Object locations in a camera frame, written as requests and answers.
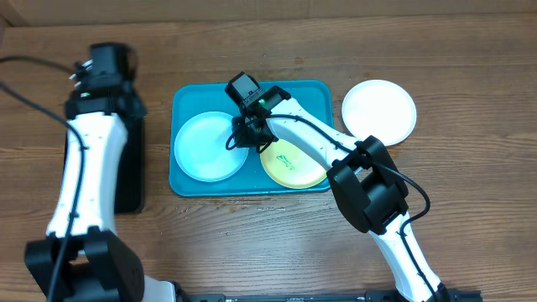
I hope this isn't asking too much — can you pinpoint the yellow-green plate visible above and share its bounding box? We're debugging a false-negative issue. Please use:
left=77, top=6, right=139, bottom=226
left=260, top=139, right=326, bottom=189

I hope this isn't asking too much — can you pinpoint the light blue plate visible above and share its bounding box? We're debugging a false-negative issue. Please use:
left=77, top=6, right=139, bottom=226
left=174, top=112, right=248, bottom=182

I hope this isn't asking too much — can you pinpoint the white plate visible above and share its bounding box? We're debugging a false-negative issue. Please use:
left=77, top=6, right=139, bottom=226
left=341, top=80, right=418, bottom=146

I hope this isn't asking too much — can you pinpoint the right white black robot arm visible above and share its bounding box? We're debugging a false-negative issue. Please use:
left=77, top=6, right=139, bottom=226
left=225, top=72, right=451, bottom=301

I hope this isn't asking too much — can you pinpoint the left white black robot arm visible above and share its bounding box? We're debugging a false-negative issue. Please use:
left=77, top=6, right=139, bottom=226
left=24, top=42, right=183, bottom=301

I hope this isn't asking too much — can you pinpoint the teal plastic tray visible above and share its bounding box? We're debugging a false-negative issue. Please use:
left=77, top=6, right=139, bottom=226
left=169, top=80, right=334, bottom=197

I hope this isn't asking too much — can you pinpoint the black tray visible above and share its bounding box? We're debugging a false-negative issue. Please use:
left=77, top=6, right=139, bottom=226
left=59, top=112, right=144, bottom=217

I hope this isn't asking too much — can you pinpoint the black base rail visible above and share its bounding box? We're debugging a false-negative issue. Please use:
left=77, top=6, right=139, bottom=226
left=109, top=289, right=483, bottom=302

